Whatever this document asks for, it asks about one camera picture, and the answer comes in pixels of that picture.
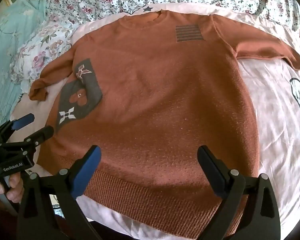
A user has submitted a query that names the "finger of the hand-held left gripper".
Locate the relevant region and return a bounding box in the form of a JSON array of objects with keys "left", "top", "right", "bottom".
[
  {"left": 0, "top": 113, "right": 36, "bottom": 142},
  {"left": 0, "top": 126, "right": 55, "bottom": 155}
]

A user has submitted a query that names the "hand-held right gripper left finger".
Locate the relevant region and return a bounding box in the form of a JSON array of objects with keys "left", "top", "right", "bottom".
[{"left": 17, "top": 145, "right": 102, "bottom": 240}]

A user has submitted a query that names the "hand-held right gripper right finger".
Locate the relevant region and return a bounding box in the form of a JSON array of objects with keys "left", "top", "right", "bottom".
[{"left": 197, "top": 145, "right": 282, "bottom": 240}]

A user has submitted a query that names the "orange knit sweater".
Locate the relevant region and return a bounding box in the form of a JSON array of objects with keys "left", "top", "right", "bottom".
[{"left": 29, "top": 10, "right": 300, "bottom": 239}]

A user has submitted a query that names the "person's left hand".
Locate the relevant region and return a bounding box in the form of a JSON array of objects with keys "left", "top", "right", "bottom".
[{"left": 0, "top": 173, "right": 25, "bottom": 201}]

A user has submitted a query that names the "light blue floral sheet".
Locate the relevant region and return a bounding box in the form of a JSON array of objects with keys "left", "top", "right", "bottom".
[{"left": 0, "top": 0, "right": 49, "bottom": 130}]

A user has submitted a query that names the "pink printed blanket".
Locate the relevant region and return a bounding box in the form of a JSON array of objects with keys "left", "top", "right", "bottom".
[{"left": 10, "top": 1, "right": 300, "bottom": 240}]

